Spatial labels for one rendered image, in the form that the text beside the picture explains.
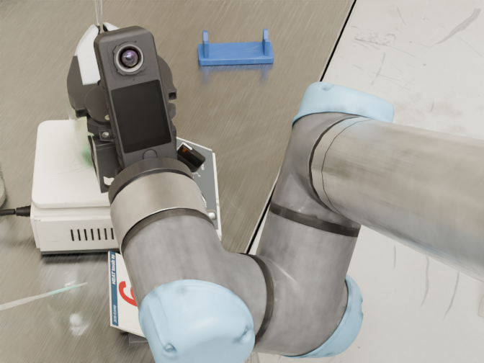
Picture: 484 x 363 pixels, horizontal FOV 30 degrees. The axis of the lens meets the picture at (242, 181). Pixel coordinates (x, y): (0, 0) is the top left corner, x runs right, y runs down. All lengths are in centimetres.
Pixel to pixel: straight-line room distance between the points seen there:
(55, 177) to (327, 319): 37
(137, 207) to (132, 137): 7
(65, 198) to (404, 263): 38
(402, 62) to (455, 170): 76
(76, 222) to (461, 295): 42
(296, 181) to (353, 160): 11
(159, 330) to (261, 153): 50
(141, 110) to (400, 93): 54
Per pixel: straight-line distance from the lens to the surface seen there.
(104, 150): 77
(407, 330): 97
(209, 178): 103
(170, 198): 69
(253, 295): 67
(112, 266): 95
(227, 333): 63
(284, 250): 70
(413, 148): 54
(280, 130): 113
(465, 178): 48
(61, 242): 99
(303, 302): 70
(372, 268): 101
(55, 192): 95
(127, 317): 92
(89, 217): 96
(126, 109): 72
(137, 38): 71
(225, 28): 126
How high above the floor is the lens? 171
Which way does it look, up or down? 49 degrees down
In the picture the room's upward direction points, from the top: 4 degrees clockwise
